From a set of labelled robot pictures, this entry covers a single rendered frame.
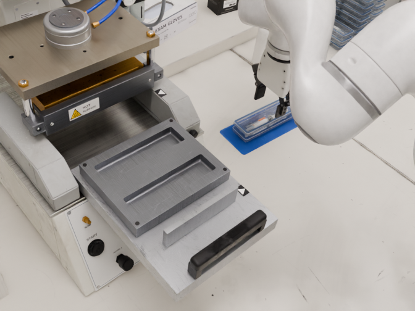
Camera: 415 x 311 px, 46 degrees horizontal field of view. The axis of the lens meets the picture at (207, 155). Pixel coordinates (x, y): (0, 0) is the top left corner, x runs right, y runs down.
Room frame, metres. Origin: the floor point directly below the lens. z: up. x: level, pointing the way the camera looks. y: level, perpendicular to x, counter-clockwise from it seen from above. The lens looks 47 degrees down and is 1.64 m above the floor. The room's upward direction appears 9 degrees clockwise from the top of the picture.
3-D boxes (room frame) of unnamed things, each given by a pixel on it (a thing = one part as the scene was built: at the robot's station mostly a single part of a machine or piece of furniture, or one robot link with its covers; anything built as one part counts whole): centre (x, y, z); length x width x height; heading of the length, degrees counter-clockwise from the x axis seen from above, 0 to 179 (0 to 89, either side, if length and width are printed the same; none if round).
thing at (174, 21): (1.26, 0.21, 0.83); 0.23 x 0.12 x 0.07; 148
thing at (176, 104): (0.78, 0.13, 0.96); 0.26 x 0.05 x 0.07; 48
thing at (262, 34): (1.23, -0.11, 0.82); 0.05 x 0.05 x 0.14
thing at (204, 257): (0.43, -0.05, 0.99); 0.15 x 0.02 x 0.04; 138
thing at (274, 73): (0.96, -0.14, 0.94); 0.10 x 0.08 x 0.11; 44
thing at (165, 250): (0.52, 0.05, 0.97); 0.30 x 0.22 x 0.08; 48
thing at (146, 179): (0.55, 0.08, 0.98); 0.20 x 0.17 x 0.03; 138
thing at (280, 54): (0.95, -0.14, 1.00); 0.09 x 0.08 x 0.03; 44
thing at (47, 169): (0.57, 0.32, 0.96); 0.25 x 0.05 x 0.07; 48
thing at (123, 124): (0.75, 0.30, 0.93); 0.46 x 0.35 x 0.01; 48
